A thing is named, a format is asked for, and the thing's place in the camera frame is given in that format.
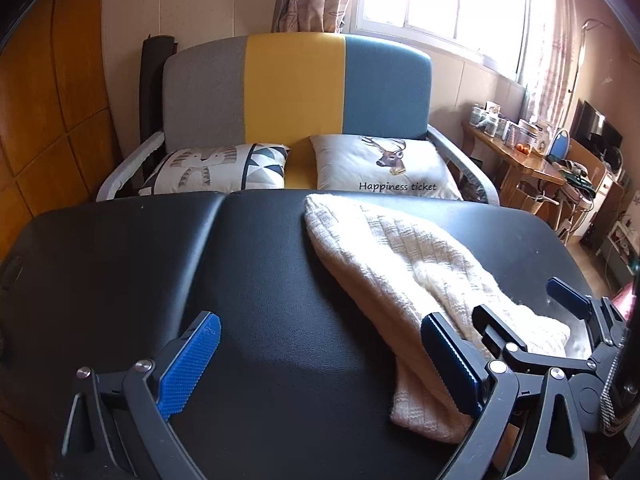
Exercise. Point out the blue backed chair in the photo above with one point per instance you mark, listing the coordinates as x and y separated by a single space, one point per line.
562 145

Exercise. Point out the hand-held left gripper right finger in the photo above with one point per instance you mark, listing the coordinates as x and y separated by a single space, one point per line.
450 360

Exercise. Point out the white deer print pillow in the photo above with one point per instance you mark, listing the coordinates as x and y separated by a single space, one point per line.
350 165

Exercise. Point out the grey triangle print pillow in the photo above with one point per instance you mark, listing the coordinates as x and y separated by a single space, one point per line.
210 167

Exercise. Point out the orange wooden wardrobe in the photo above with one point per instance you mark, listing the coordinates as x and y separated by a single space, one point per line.
45 110

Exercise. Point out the clear glass jar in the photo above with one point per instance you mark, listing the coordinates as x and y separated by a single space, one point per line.
482 120

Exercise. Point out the thin floor lamp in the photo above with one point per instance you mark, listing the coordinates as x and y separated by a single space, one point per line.
582 50

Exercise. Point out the wooden side desk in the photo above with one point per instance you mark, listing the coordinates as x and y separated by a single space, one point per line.
530 165

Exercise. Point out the sheer pink curtain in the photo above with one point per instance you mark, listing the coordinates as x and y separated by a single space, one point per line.
550 60

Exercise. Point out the cream knitted sweater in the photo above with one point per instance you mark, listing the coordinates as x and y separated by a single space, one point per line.
390 270

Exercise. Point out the pile of green clothes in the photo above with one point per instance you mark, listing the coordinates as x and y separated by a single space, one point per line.
575 172

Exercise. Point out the black monitor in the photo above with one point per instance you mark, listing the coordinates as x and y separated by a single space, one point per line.
595 122

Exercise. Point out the small white fan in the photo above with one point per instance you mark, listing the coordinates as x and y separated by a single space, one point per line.
617 160

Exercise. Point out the grey yellow blue sofa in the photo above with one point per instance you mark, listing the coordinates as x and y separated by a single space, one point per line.
295 90

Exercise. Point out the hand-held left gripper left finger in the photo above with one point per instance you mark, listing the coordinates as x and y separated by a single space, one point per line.
187 365

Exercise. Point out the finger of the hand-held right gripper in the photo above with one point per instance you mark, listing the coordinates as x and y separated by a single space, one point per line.
567 295
500 327

